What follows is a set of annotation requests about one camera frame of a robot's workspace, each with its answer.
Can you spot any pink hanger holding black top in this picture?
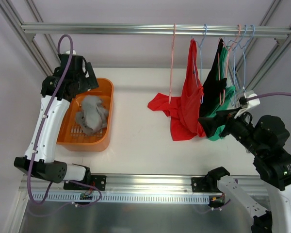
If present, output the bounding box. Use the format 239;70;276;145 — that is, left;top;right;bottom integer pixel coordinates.
218;25;241;106

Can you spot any orange plastic basket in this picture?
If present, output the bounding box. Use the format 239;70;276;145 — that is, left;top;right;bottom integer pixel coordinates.
57;78;114;152

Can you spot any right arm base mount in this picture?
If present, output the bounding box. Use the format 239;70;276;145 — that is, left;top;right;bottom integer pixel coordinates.
191;177;211;193

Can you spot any empty blue hanger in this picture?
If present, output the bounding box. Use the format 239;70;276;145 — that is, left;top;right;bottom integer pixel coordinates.
232;24;255;93
227;24;249;107

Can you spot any red tank top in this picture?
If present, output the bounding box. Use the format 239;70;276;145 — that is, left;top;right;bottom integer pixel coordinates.
147;39;205;141

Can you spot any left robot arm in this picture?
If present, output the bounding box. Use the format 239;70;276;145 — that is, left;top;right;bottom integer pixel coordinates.
14;54;99;190

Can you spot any aluminium hanging rail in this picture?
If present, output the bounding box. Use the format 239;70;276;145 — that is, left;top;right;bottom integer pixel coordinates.
21;22;291;38

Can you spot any black tank top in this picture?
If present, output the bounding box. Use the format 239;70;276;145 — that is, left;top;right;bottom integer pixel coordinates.
199;39;226;117

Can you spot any pink wire hanger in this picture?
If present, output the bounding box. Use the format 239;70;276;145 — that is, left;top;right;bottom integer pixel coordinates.
168;24;176;104

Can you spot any green tank top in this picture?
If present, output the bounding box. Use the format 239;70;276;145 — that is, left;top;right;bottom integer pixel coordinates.
205;46;236;142

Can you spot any grey tank top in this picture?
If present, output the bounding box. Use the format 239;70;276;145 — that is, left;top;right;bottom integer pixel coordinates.
75;95;109;136

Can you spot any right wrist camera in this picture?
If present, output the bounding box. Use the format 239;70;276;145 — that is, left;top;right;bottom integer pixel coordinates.
234;90;260;118

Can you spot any white slotted cable duct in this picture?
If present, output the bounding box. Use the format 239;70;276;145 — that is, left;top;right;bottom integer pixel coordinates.
29;193;210;203

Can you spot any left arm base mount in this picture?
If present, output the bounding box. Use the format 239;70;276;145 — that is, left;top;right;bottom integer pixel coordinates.
63;175;107;191

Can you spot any front aluminium rail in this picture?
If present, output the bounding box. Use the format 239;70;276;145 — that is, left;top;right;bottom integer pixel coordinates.
31;174;267;196

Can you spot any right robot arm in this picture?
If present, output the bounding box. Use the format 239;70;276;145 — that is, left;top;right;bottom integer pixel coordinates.
197;110;291;233

